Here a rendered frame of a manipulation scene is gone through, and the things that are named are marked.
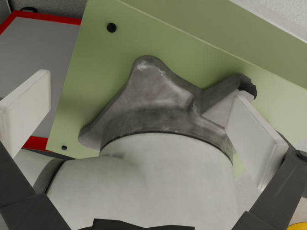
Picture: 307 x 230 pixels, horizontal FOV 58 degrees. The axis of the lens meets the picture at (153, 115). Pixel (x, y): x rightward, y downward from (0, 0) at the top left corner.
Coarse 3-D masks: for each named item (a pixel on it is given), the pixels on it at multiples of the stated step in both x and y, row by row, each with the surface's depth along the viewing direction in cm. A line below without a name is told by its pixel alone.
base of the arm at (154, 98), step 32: (160, 64) 26; (128, 96) 28; (160, 96) 27; (192, 96) 28; (224, 96) 25; (96, 128) 34; (128, 128) 27; (160, 128) 26; (192, 128) 27; (224, 128) 28
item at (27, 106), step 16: (32, 80) 16; (48, 80) 18; (16, 96) 14; (32, 96) 16; (48, 96) 19; (0, 112) 12; (16, 112) 14; (32, 112) 16; (0, 128) 13; (16, 128) 14; (32, 128) 16; (16, 144) 14
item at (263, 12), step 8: (232, 0) 33; (240, 0) 34; (248, 0) 35; (248, 8) 34; (256, 8) 35; (264, 8) 36; (264, 16) 34; (272, 16) 36; (280, 16) 37; (272, 24) 35; (280, 24) 35; (288, 24) 37; (296, 24) 38; (288, 32) 35; (296, 32) 36; (304, 32) 38; (304, 40) 36
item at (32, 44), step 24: (24, 24) 106; (48, 24) 108; (72, 24) 109; (0, 48) 95; (24, 48) 96; (48, 48) 97; (72, 48) 99; (0, 72) 87; (24, 72) 88; (0, 96) 80; (48, 120) 76; (24, 144) 70
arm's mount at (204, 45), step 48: (96, 0) 22; (144, 0) 24; (192, 0) 29; (96, 48) 26; (144, 48) 26; (192, 48) 25; (240, 48) 27; (288, 48) 32; (96, 96) 32; (288, 96) 29; (48, 144) 41
